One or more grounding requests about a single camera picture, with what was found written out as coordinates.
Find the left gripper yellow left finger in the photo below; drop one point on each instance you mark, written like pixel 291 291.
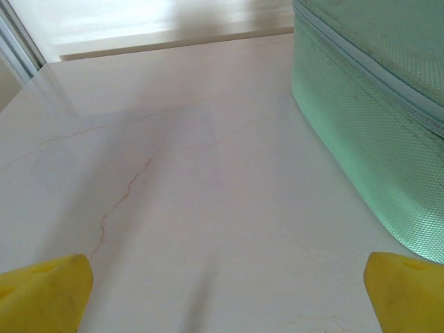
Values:
pixel 41 298

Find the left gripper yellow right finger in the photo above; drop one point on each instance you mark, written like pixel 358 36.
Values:
pixel 406 298

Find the mint green zip pouch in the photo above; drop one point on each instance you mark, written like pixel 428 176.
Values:
pixel 364 121

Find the aluminium frame post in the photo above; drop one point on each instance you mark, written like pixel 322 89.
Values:
pixel 17 45

